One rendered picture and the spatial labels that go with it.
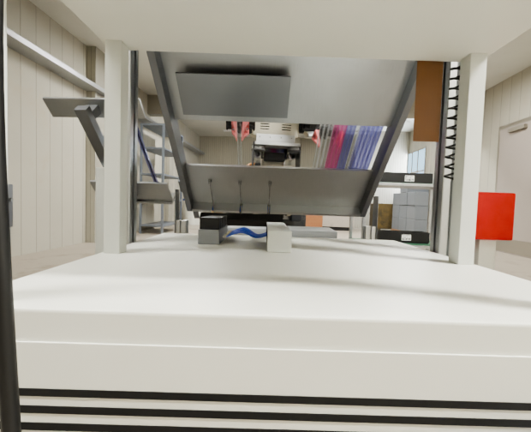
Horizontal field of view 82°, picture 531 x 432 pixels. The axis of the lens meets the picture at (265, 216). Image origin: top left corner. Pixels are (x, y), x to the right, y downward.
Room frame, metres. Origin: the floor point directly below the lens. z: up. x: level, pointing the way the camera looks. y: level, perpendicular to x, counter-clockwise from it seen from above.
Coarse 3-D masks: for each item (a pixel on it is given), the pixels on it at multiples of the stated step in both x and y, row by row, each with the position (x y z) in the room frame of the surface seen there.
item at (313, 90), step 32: (192, 64) 0.82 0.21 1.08; (224, 64) 0.82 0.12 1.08; (256, 64) 0.82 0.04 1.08; (288, 64) 0.82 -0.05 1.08; (320, 64) 0.82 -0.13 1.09; (352, 64) 0.82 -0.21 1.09; (384, 64) 0.81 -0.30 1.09; (192, 96) 0.85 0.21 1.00; (224, 96) 0.85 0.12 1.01; (256, 96) 0.84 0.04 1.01; (288, 96) 0.84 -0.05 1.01; (320, 96) 0.88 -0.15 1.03; (352, 96) 0.88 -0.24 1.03; (384, 96) 0.88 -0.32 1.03
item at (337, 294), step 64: (128, 256) 0.53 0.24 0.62; (192, 256) 0.55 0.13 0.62; (256, 256) 0.57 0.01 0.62; (320, 256) 0.59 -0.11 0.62; (384, 256) 0.62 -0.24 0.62; (448, 256) 0.64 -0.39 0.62; (64, 320) 0.27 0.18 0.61; (128, 320) 0.27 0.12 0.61; (192, 320) 0.27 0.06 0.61; (256, 320) 0.27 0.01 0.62; (320, 320) 0.27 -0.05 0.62; (384, 320) 0.28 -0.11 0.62; (448, 320) 0.28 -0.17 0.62; (512, 320) 0.28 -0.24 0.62
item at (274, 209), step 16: (192, 208) 1.19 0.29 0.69; (208, 208) 1.19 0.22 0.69; (224, 208) 1.20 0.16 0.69; (256, 208) 1.20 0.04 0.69; (272, 208) 1.20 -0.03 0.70; (288, 208) 1.20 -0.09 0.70; (304, 208) 1.21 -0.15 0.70; (320, 208) 1.21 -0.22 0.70; (336, 208) 1.21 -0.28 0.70; (352, 208) 1.21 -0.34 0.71
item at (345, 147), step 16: (320, 128) 0.97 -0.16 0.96; (336, 128) 0.97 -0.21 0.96; (352, 128) 0.97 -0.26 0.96; (368, 128) 0.97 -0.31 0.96; (320, 144) 1.01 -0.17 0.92; (336, 144) 1.01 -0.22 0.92; (352, 144) 1.01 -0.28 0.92; (368, 144) 1.01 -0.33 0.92; (320, 160) 1.06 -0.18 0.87; (336, 160) 1.06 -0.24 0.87; (352, 160) 1.06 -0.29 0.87; (368, 160) 1.06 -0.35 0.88
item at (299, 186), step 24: (192, 168) 1.09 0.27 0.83; (216, 168) 1.08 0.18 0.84; (240, 168) 1.08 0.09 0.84; (264, 168) 1.08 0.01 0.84; (288, 168) 1.08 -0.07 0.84; (312, 168) 1.08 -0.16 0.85; (336, 168) 1.09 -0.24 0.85; (192, 192) 1.18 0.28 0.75; (216, 192) 1.17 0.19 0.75; (264, 192) 1.17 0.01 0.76; (288, 192) 1.17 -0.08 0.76; (312, 192) 1.16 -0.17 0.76; (336, 192) 1.16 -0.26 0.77; (360, 192) 1.16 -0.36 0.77
